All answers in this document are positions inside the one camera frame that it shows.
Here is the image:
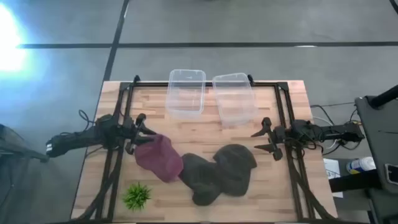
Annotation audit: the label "grey cart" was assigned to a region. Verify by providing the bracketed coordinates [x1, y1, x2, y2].
[354, 93, 398, 224]

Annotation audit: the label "long black cable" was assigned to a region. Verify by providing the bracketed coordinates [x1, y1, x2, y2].
[310, 102, 357, 125]

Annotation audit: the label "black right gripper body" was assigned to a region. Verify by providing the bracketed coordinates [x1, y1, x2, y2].
[262, 116, 294, 162]

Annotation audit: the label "white bottle with blue label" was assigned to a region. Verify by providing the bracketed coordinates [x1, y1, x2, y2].
[346, 156, 377, 175]

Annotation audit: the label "green plant in white pot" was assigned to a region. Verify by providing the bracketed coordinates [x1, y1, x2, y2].
[121, 182, 153, 212]

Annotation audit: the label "dark olive cap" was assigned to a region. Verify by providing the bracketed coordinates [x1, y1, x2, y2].
[212, 143, 258, 197]
[179, 152, 223, 207]

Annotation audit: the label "black metal table frame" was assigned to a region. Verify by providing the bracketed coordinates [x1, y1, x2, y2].
[70, 74, 343, 224]

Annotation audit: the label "black shelf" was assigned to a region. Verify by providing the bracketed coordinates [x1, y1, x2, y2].
[328, 169, 382, 193]

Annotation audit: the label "clear plastic container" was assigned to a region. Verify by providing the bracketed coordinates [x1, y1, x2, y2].
[211, 72, 258, 127]
[165, 68, 207, 118]

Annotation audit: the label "black bar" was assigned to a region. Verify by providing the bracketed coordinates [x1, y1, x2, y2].
[368, 84, 398, 109]

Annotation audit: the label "white paper box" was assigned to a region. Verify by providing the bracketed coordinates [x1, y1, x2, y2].
[323, 157, 345, 199]

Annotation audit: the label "black cable loop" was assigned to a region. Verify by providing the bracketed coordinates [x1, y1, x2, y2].
[78, 109, 96, 126]

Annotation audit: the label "white cable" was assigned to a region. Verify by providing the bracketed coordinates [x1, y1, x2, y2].
[312, 115, 341, 149]

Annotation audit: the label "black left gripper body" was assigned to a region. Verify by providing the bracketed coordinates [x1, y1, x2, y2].
[123, 113, 147, 156]

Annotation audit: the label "maroon cap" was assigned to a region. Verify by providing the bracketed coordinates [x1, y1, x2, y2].
[133, 133, 185, 184]

